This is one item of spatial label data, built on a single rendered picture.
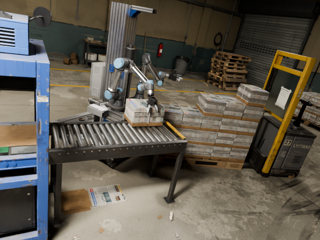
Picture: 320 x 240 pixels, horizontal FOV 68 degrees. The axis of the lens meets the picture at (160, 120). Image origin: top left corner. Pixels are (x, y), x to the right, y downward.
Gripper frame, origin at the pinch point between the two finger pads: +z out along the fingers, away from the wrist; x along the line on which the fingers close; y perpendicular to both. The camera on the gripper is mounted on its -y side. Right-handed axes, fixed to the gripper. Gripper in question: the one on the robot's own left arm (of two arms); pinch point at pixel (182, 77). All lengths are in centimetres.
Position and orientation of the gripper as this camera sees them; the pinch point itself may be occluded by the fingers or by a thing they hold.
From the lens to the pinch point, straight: 353.6
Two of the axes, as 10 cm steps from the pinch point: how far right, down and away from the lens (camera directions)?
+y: -1.7, 8.5, 4.9
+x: -1.2, 4.8, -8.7
